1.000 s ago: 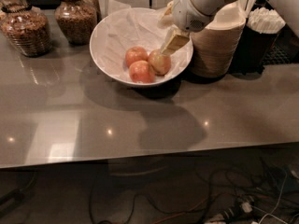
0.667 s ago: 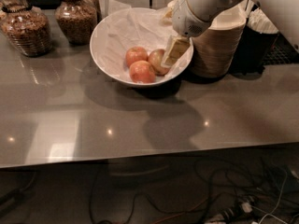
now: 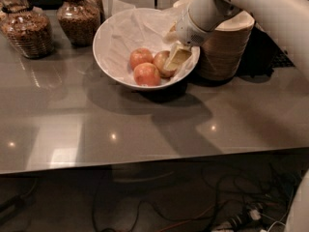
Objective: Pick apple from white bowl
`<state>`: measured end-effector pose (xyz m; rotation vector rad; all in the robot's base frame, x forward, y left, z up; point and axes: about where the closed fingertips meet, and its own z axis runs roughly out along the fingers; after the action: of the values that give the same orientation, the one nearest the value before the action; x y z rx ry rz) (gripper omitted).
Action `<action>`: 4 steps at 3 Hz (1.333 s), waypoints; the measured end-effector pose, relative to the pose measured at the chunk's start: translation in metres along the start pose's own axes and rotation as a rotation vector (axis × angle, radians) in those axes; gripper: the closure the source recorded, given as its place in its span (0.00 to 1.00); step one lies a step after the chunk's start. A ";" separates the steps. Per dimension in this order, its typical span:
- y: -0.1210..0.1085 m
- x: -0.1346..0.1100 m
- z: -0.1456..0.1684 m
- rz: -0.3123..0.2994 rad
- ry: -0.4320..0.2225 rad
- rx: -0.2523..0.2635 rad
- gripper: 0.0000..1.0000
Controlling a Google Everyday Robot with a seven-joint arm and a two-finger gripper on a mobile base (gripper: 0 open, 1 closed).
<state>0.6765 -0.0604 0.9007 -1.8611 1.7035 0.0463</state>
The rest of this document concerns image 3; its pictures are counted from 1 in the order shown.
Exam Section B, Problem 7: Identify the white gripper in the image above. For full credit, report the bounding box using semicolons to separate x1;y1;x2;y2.
162;9;211;72

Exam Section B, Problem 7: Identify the red-green apple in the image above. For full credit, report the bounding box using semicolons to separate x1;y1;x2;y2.
153;50;175;78

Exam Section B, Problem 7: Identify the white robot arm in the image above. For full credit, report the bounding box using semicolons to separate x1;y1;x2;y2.
164;0;309;80

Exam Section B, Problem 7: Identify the red apple back left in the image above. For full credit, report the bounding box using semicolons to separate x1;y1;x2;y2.
129;47;154;70

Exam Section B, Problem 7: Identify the red apple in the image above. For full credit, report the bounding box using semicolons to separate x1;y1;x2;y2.
133;63;161;86
129;47;154;70

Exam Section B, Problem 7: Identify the red apple front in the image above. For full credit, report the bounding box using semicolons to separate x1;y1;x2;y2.
133;63;161;86

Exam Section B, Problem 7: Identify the white ceramic bowl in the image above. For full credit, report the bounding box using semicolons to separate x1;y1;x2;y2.
92;7;201;91

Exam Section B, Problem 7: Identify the front stack of paper bowls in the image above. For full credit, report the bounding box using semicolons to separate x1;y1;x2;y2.
196;12;255;81

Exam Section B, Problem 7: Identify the white paper liner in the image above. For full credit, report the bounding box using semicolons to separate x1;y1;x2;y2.
99;0;201;86

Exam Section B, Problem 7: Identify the black condiment organizer tray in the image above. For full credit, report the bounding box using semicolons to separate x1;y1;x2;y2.
237;27;294;78

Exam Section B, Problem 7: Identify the middle glass jar of cereal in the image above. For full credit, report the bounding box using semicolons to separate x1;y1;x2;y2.
57;0;100;46

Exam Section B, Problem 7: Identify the large glass jar of cereal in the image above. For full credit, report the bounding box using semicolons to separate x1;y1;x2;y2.
0;0;54;59

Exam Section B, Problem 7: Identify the white power strip on floor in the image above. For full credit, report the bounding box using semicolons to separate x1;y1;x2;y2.
211;210;261;232

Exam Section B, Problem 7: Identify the black cable on floor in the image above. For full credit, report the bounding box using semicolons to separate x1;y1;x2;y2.
91;164;226;232

